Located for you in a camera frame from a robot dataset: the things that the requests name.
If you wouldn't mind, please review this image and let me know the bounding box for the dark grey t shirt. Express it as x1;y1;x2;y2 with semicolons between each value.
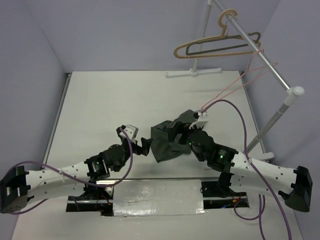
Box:
150;109;199;163

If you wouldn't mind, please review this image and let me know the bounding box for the pink wire hanger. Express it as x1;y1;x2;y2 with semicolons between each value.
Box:
201;48;278;111

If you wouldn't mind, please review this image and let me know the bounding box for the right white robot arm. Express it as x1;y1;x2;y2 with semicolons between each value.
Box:
166;121;313;213

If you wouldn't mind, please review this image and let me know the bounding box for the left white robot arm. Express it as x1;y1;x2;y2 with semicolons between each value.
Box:
0;137;153;214

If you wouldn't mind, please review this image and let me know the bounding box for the beige plastic hanger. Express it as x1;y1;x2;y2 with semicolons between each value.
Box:
173;9;254;59

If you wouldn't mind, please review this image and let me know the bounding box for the grey plastic hanger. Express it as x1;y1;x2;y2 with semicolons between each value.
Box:
185;33;250;57

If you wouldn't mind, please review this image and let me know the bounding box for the silver tape patch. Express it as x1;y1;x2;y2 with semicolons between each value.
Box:
113;179;205;217

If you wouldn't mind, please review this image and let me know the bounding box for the white clothes rack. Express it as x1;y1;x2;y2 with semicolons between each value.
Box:
165;0;305;152

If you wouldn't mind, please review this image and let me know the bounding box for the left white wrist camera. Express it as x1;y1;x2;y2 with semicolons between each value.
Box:
119;124;139;144

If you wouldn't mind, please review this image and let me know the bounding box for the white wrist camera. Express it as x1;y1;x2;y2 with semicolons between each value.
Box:
189;110;209;130
119;124;139;144

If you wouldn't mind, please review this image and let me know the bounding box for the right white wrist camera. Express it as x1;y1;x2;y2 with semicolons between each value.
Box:
189;110;209;130

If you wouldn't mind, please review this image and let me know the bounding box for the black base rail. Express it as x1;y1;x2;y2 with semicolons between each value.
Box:
66;179;247;217

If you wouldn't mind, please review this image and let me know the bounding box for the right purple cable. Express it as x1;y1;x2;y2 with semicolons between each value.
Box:
202;99;293;240

